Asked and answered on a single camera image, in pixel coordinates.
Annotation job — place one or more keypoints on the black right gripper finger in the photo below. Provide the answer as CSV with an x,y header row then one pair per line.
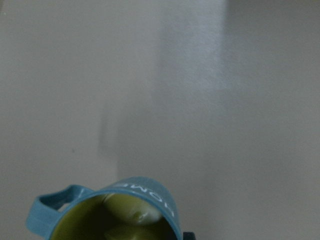
x,y
187,235

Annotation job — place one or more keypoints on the blue-grey mug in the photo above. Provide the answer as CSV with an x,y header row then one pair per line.
x,y
135,208

